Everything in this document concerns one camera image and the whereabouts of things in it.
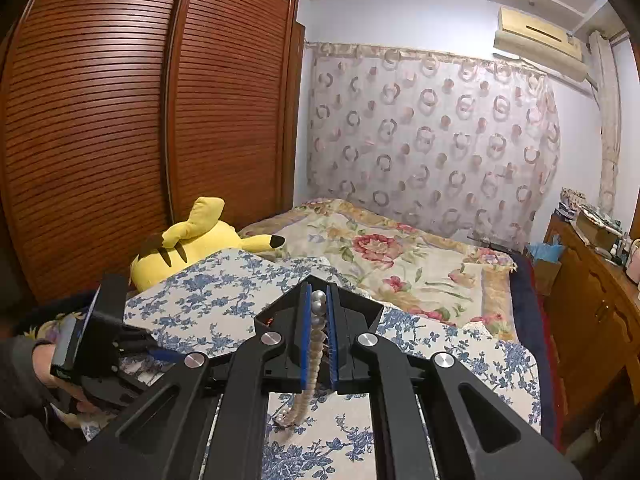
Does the beige air conditioner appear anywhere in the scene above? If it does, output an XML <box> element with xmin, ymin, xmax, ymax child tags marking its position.
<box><xmin>492</xmin><ymin>6</ymin><xmax>591</xmax><ymax>83</ymax></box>

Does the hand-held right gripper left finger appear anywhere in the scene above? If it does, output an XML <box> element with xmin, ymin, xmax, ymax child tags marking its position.
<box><xmin>60</xmin><ymin>282</ymin><xmax>314</xmax><ymax>480</ymax></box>

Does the blue plastic bag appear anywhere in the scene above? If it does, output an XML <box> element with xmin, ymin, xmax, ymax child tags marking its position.
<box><xmin>525</xmin><ymin>242</ymin><xmax>564</xmax><ymax>264</ymax></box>

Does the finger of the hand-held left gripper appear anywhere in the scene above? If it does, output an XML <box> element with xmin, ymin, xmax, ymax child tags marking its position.
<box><xmin>119</xmin><ymin>340</ymin><xmax>187</xmax><ymax>366</ymax></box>

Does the flat cardboard box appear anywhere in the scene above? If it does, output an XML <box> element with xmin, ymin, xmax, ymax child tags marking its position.
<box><xmin>575</xmin><ymin>210</ymin><xmax>623</xmax><ymax>246</ymax></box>

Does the wooden sideboard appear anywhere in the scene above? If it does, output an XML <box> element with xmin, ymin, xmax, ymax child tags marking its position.
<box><xmin>542</xmin><ymin>212</ymin><xmax>640</xmax><ymax>421</ymax></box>

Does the pink thermos jug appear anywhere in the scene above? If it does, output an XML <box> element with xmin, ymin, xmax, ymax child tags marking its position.
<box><xmin>625</xmin><ymin>239</ymin><xmax>640</xmax><ymax>283</ymax></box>

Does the circle patterned curtain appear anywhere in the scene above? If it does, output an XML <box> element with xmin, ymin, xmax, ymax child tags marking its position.
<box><xmin>305</xmin><ymin>42</ymin><xmax>561</xmax><ymax>251</ymax></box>

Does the yellow plush toy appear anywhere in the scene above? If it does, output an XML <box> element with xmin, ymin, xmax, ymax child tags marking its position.
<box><xmin>130</xmin><ymin>196</ymin><xmax>286</xmax><ymax>293</ymax></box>

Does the beige gathered curtain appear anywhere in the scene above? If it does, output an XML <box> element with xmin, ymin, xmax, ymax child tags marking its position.
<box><xmin>587</xmin><ymin>30</ymin><xmax>631</xmax><ymax>216</ymax></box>

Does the floral bedspread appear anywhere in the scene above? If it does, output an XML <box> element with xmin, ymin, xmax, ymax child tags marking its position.
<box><xmin>237</xmin><ymin>197</ymin><xmax>518</xmax><ymax>341</ymax></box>

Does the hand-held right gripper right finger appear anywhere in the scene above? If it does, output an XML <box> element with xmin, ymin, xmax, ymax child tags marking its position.
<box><xmin>326</xmin><ymin>283</ymin><xmax>587</xmax><ymax>480</ymax></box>

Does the person's left forearm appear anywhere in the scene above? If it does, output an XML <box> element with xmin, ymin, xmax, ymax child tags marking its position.
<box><xmin>0</xmin><ymin>335</ymin><xmax>53</xmax><ymax>418</ymax></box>

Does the white pearl necklace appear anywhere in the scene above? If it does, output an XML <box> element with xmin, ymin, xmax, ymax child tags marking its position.
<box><xmin>272</xmin><ymin>287</ymin><xmax>331</xmax><ymax>433</ymax></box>

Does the stack of patterned items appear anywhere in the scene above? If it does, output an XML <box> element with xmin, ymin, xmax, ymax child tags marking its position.
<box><xmin>560</xmin><ymin>187</ymin><xmax>588</xmax><ymax>221</ymax></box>

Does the brown slatted wooden wardrobe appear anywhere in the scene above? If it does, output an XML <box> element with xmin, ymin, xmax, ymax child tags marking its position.
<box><xmin>0</xmin><ymin>0</ymin><xmax>306</xmax><ymax>306</ymax></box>

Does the person's left hand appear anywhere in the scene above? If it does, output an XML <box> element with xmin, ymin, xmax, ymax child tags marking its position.
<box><xmin>31</xmin><ymin>342</ymin><xmax>118</xmax><ymax>431</ymax></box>

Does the dark blue bed sheet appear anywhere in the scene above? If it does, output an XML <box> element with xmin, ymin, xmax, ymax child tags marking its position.
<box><xmin>510</xmin><ymin>255</ymin><xmax>556</xmax><ymax>441</ymax></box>

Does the blue floral tablecloth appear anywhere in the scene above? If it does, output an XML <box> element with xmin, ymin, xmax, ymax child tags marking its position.
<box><xmin>80</xmin><ymin>247</ymin><xmax>543</xmax><ymax>480</ymax></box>

